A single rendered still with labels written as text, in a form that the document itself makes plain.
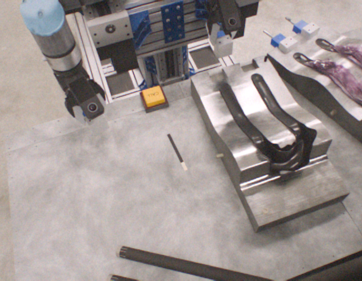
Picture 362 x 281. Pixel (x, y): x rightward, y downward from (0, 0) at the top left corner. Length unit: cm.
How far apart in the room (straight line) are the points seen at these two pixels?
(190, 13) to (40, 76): 142
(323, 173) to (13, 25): 259
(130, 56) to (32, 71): 139
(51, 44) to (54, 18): 6
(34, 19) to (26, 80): 186
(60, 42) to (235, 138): 49
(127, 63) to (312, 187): 80
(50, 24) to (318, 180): 74
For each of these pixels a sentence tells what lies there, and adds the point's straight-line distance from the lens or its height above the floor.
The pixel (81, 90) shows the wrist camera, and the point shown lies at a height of 111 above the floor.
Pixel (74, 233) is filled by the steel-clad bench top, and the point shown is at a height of 80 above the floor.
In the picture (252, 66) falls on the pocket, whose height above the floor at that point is 86.
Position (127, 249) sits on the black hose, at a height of 83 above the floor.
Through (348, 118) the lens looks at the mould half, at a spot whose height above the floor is 85.
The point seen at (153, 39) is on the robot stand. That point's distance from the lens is 141.
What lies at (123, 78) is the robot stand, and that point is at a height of 21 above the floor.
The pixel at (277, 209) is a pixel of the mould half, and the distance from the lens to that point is 91.
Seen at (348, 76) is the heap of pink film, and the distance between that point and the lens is 113.
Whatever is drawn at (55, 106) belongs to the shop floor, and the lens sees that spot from 233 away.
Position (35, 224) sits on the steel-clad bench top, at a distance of 104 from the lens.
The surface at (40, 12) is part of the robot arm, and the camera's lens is 72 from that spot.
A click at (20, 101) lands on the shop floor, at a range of 246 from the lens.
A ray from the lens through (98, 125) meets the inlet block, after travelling 95.
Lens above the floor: 170
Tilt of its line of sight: 59 degrees down
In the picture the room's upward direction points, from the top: 6 degrees counter-clockwise
